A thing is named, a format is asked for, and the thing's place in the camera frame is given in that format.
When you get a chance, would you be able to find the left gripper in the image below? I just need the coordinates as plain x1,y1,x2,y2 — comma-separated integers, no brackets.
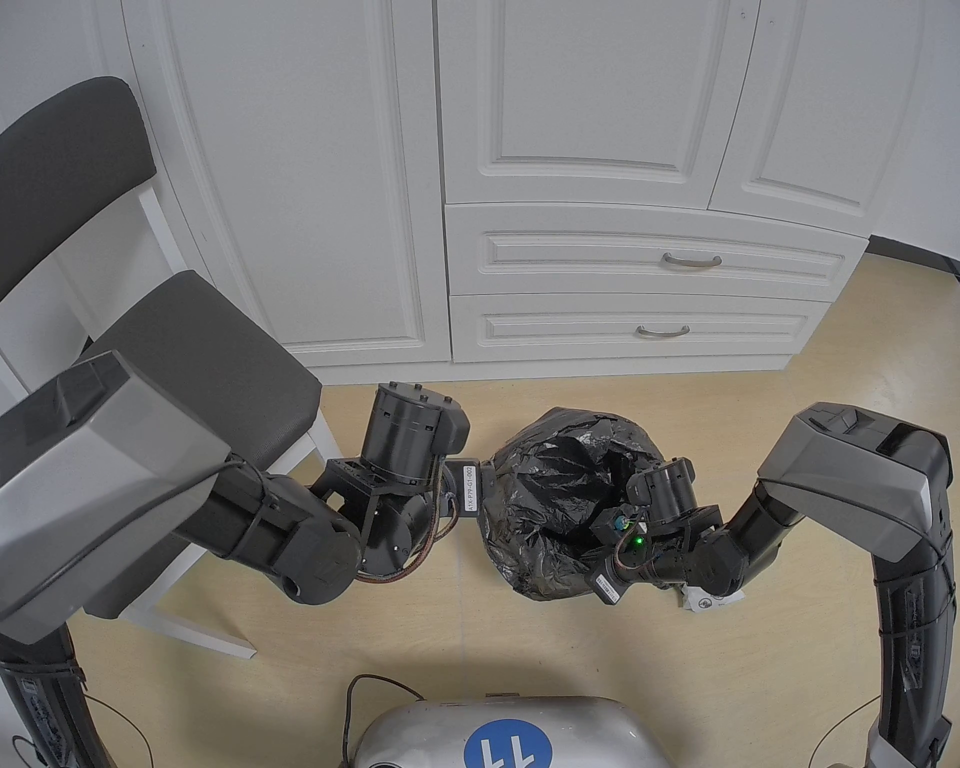
436,457,489,522

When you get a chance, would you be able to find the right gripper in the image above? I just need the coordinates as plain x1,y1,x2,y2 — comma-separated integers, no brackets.
588,556,663,606

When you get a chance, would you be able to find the black plastic bag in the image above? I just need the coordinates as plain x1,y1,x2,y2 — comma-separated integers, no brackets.
480,407,676,601

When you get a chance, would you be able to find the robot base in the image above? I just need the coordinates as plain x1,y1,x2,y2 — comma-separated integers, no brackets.
352,696,672,768

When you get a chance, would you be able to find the crumpled white paper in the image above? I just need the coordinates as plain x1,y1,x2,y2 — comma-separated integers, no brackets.
678,585,746,615

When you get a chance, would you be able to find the white chair dark grey seat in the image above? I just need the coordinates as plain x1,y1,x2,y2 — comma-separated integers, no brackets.
0,75,339,661

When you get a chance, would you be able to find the white wardrobe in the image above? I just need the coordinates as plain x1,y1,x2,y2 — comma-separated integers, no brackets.
78,0,931,390

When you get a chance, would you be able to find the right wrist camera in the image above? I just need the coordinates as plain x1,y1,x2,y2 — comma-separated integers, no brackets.
591,506,648,554

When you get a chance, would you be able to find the black cable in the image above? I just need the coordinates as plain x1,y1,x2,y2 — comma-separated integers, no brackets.
341,673,429,766
819,691,888,768
82,688,153,768

